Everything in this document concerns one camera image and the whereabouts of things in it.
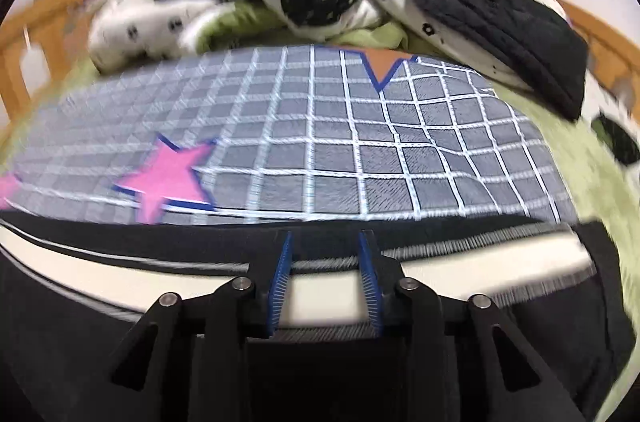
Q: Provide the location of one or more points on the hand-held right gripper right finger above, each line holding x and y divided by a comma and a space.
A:
371, 284

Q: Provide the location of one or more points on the grey checked star bed sheet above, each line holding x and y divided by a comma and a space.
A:
350, 142

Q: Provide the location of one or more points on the wooden bed frame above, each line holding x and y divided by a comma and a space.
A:
40, 47

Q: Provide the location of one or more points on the black pants with white stripe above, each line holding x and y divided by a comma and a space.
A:
75, 327

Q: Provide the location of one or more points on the white spotted quilt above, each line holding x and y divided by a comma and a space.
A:
140, 32

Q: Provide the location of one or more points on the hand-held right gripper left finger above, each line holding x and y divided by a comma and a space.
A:
279, 284

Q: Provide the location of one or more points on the black quilted jacket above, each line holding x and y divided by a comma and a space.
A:
500, 27

